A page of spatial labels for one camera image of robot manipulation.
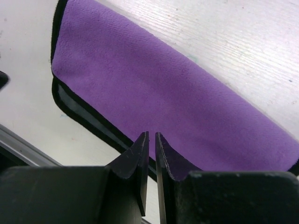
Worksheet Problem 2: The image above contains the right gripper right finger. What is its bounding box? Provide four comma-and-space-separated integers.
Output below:
155, 133, 203, 224

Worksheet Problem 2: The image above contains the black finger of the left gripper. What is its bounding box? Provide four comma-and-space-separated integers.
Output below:
0, 71, 10, 90

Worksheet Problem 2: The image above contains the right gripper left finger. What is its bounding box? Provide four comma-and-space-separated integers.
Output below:
108, 132, 150, 217

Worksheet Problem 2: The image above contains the purple towel black trim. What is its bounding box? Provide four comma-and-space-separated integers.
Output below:
50, 0, 299, 178

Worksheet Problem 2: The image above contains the aluminium mounting rail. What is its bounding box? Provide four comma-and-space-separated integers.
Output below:
0, 125, 62, 167

